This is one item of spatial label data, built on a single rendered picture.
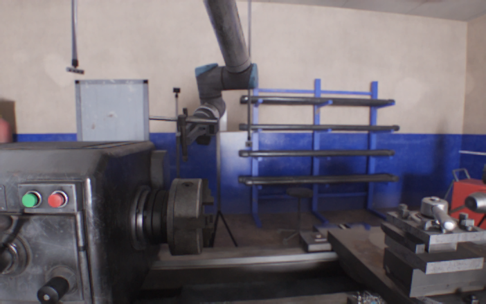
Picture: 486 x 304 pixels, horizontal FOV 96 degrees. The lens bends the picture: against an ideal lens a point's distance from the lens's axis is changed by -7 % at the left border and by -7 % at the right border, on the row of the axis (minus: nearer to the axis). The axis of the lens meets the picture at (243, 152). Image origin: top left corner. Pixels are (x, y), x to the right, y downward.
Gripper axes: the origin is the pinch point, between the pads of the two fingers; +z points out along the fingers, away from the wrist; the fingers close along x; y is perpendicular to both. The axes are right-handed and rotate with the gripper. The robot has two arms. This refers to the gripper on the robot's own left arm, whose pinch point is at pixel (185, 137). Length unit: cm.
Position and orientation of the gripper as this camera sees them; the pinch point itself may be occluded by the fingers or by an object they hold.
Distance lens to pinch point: 71.8
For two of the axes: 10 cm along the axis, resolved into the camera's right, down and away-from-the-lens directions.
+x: 9.8, 1.0, -1.4
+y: 0.2, -8.9, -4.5
